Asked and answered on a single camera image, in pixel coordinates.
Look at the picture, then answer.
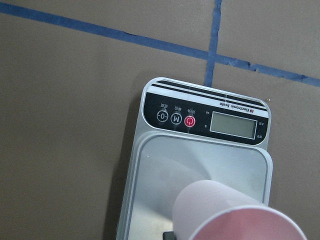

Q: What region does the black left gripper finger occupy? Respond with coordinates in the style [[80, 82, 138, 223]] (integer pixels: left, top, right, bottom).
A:
[[162, 226, 177, 240]]

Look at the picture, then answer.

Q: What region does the pink paper cup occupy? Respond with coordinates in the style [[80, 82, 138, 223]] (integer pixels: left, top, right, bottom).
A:
[[172, 180, 306, 240]]

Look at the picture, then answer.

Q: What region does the digital kitchen scale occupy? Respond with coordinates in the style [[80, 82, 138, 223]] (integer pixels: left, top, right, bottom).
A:
[[116, 77, 273, 240]]

